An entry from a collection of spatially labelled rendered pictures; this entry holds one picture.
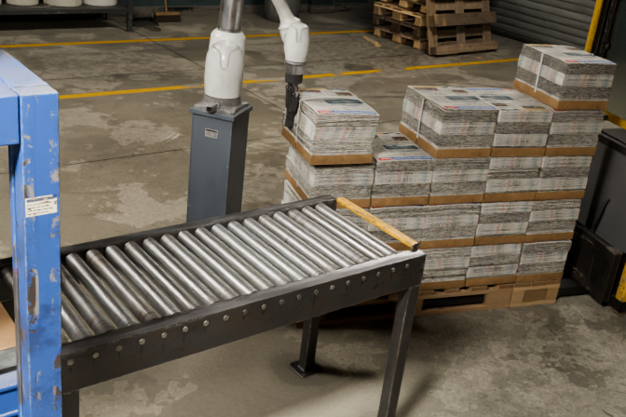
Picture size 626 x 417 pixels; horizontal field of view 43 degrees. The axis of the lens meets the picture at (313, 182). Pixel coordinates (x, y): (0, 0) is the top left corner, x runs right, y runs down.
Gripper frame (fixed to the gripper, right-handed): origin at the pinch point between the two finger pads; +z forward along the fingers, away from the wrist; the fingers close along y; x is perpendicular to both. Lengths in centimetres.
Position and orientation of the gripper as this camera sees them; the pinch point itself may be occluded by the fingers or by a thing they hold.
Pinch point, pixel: (289, 118)
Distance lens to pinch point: 344.1
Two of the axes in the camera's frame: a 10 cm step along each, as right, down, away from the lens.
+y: -3.3, -3.9, 8.6
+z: -1.1, 9.2, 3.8
